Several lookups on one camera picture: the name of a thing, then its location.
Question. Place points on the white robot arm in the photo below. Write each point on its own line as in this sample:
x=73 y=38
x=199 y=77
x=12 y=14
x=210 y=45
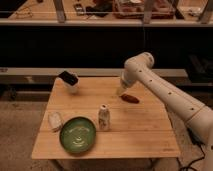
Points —
x=196 y=115

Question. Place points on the wooden table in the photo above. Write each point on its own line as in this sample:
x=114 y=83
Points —
x=123 y=130

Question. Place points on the red chili pepper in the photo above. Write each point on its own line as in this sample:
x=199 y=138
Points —
x=130 y=99

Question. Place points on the black device on shelf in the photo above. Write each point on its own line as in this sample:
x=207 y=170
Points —
x=79 y=9

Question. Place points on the white ceramic bottle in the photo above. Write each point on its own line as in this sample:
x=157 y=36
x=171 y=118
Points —
x=104 y=118

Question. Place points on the brown tray on shelf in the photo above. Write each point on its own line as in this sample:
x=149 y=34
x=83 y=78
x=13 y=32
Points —
x=136 y=8

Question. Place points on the white cup with black block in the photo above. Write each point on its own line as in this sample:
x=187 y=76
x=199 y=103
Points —
x=70 y=80

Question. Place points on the white folded cloth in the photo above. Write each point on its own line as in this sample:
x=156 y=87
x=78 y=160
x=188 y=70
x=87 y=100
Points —
x=55 y=121

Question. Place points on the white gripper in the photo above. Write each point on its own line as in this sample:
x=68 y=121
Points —
x=126 y=80

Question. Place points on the green ceramic bowl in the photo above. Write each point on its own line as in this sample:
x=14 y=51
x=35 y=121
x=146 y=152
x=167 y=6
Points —
x=77 y=135

